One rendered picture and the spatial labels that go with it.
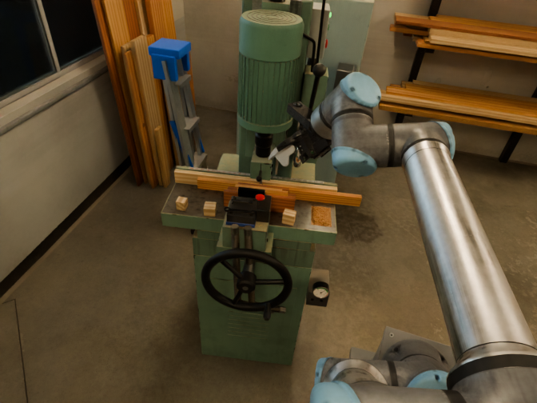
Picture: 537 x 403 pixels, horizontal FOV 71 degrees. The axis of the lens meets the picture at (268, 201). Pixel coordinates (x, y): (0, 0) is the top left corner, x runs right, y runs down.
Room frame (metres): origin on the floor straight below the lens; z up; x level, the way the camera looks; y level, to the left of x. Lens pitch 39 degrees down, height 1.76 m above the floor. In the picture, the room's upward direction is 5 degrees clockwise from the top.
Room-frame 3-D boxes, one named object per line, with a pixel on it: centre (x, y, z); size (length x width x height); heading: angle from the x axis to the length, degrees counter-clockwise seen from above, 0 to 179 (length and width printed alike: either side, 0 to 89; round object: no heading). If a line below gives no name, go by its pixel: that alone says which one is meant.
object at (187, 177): (1.12, 0.05, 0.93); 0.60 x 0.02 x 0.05; 88
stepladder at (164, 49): (1.88, 0.50, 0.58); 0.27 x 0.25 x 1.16; 80
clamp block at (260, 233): (0.91, 0.06, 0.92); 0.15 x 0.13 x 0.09; 88
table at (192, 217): (0.99, 0.06, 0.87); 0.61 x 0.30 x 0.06; 88
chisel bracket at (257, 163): (1.12, 0.03, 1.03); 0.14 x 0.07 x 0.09; 178
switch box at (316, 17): (1.41, -0.12, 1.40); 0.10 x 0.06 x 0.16; 178
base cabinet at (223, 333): (1.22, 0.03, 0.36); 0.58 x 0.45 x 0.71; 178
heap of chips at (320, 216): (1.00, -0.19, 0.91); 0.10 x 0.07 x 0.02; 178
